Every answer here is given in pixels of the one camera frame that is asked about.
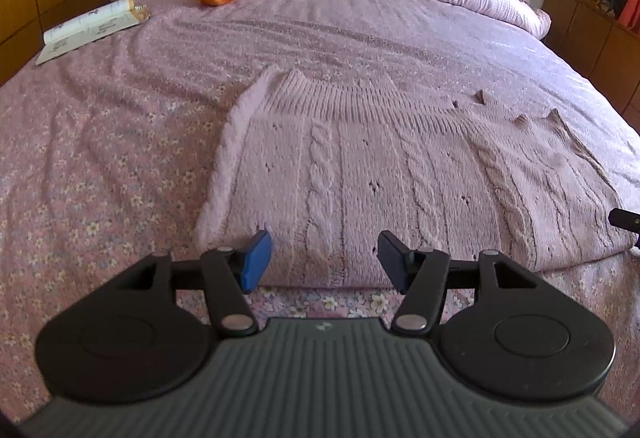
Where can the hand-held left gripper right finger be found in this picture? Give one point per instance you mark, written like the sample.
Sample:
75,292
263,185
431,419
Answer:
394,263

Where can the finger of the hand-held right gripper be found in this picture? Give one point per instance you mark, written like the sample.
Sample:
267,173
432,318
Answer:
625,219

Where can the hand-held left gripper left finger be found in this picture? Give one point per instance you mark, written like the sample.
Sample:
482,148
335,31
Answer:
256,263

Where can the bed with pink floral sheet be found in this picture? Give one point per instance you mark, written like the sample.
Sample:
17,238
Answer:
120,142

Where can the orange bag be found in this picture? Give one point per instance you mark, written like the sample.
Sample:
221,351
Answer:
631,7

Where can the white folded printed cloth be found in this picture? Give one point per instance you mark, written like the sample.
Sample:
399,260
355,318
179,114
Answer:
85,30

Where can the wooden side cabinet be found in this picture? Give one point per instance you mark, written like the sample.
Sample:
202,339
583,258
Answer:
590,37

